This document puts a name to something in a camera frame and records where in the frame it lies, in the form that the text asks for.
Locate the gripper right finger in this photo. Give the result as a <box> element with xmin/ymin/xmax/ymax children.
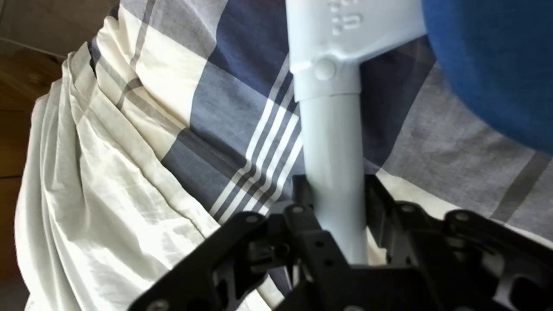
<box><xmin>365</xmin><ymin>175</ymin><xmax>553</xmax><ymax>311</ymax></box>

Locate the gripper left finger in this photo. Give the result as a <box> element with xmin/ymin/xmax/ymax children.
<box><xmin>129</xmin><ymin>175</ymin><xmax>356</xmax><ymax>311</ymax></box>

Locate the checked blue white bed cover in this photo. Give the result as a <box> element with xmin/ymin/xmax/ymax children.
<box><xmin>15</xmin><ymin>0</ymin><xmax>553</xmax><ymax>311</ymax></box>

